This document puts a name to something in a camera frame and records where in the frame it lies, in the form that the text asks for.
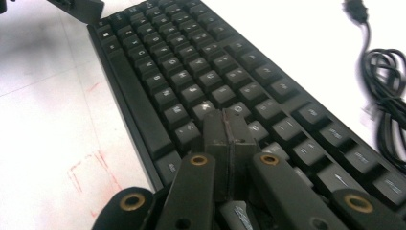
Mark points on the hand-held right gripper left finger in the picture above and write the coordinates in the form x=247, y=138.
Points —
x=217, y=137

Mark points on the white board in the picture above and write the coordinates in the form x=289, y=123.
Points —
x=48, y=96

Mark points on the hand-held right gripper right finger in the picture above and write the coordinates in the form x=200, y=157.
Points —
x=241, y=137

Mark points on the black computer keyboard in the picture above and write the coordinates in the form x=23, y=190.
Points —
x=178, y=64

